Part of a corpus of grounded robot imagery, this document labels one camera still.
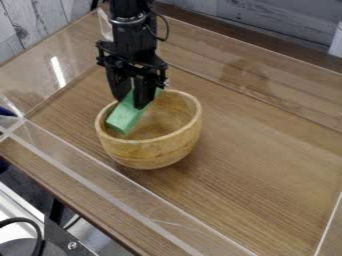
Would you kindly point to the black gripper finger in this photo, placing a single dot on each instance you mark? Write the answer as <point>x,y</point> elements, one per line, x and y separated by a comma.
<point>118,81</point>
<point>144,88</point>

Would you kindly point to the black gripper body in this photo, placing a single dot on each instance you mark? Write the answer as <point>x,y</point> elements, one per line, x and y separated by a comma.
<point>129,48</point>

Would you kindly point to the green rectangular block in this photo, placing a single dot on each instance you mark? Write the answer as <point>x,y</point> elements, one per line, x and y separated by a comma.
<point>124,116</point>

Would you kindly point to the brown wooden bowl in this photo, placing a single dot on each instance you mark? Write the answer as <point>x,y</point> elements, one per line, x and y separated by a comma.
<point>164,136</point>

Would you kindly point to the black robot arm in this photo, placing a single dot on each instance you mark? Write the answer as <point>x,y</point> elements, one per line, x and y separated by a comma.
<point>126,8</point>

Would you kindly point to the black table leg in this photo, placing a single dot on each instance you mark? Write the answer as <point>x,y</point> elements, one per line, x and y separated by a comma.
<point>56,211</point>

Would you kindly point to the clear acrylic enclosure wall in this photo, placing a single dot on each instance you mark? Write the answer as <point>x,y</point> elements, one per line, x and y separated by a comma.
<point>224,170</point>

